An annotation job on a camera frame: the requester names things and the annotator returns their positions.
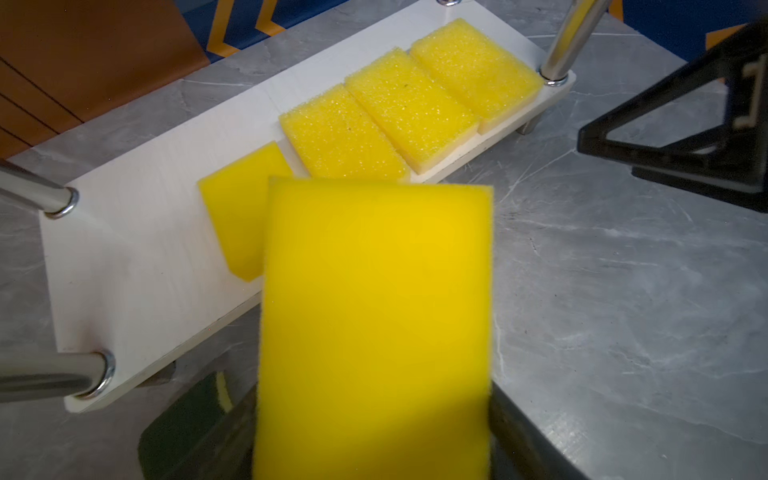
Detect green scouring sponge left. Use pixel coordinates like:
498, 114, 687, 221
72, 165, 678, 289
137, 371, 233, 479

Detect white two-tier shelf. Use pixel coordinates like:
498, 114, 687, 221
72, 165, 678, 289
1, 1, 608, 413

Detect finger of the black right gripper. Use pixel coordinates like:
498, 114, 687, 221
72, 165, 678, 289
577, 18, 767, 213

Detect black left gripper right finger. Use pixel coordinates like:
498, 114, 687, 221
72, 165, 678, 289
488, 383, 587, 480

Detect yellow sponge stack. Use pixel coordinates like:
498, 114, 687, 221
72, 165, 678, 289
197, 142, 293, 282

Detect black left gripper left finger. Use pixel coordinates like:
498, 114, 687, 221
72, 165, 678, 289
161, 383, 258, 479

